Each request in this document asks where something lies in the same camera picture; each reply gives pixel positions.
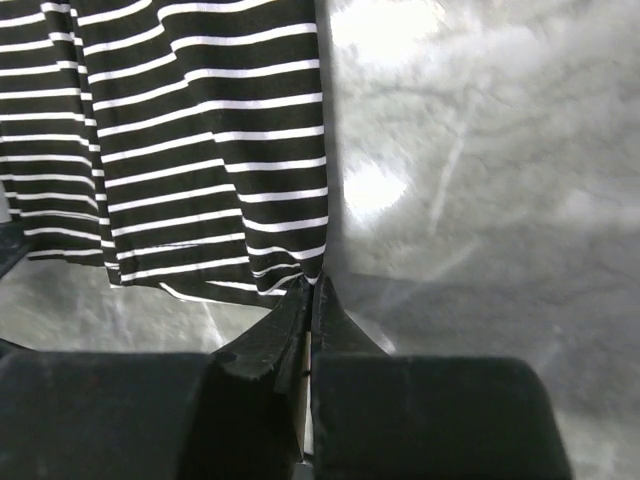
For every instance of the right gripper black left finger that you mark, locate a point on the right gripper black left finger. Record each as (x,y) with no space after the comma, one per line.
(236,413)

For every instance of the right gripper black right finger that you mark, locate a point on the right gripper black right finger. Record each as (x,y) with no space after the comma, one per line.
(382,416)

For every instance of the striped tank tops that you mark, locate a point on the striped tank tops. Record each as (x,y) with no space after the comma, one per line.
(176,144)

